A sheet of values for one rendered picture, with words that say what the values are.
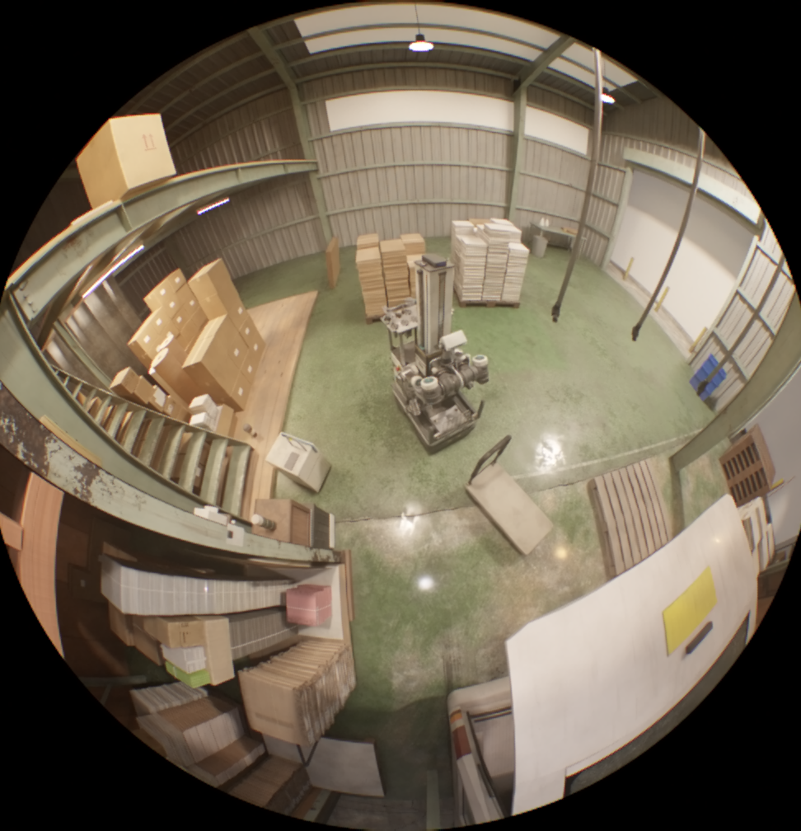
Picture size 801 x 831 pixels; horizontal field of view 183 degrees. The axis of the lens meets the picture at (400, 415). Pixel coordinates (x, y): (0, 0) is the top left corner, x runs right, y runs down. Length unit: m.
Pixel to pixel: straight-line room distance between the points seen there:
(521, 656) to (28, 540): 1.04
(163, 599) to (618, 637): 1.66
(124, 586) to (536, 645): 1.41
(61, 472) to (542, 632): 1.13
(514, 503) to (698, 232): 9.15
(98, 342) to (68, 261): 3.22
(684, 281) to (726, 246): 2.07
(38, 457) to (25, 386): 0.95
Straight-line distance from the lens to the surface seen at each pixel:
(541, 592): 2.64
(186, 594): 1.54
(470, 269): 4.11
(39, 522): 0.69
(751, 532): 4.90
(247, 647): 1.99
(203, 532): 0.99
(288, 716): 1.78
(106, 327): 5.08
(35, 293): 1.71
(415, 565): 2.34
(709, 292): 9.22
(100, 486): 0.77
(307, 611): 2.11
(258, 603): 2.05
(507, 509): 2.30
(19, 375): 1.67
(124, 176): 2.05
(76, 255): 1.86
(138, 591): 1.36
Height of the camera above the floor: 2.34
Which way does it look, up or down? 57 degrees down
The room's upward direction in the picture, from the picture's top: 8 degrees counter-clockwise
